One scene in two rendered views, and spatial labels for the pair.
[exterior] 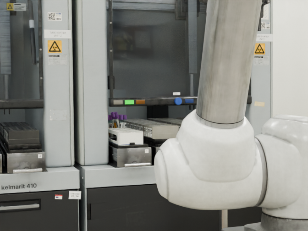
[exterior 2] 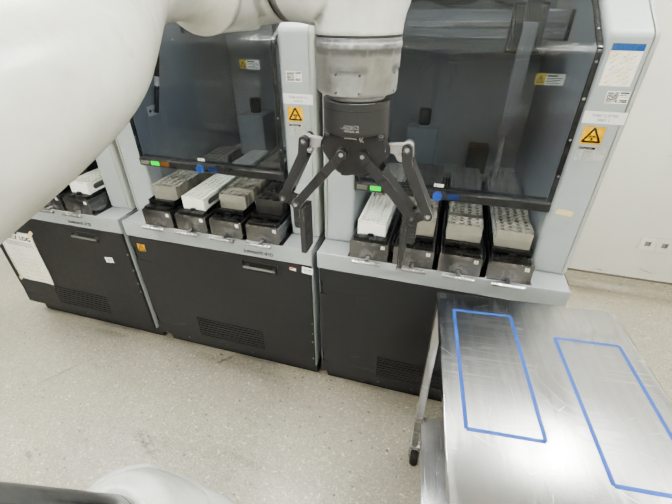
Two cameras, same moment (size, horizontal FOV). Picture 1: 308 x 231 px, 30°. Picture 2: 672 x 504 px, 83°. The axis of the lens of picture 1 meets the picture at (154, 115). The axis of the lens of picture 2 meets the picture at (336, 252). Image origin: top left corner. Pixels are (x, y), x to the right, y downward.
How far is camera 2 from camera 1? 135 cm
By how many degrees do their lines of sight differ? 44
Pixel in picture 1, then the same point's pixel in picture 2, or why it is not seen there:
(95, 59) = not seen: hidden behind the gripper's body
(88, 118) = (332, 196)
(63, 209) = (297, 279)
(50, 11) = (288, 69)
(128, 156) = (361, 249)
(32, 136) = (276, 206)
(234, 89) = not seen: outside the picture
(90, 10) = not seen: hidden behind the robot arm
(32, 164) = (267, 237)
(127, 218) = (357, 301)
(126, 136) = (366, 226)
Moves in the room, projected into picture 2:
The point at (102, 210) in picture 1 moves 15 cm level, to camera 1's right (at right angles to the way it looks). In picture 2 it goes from (333, 288) to (367, 303)
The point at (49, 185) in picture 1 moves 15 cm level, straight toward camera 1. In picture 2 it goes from (284, 258) to (262, 279)
